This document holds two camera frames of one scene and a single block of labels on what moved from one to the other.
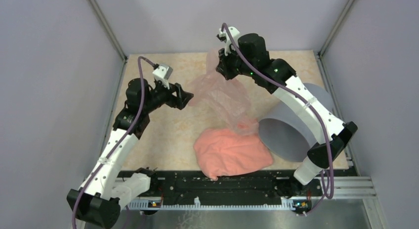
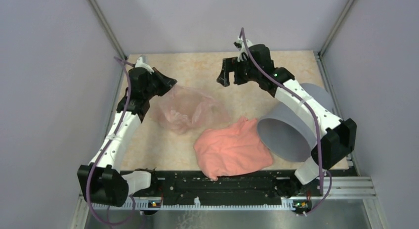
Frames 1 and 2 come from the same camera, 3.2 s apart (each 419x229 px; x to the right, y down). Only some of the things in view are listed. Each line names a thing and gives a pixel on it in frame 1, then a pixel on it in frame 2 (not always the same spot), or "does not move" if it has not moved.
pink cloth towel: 221,152 does not move
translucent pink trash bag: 225,96 → 185,109
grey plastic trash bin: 285,133 does not move
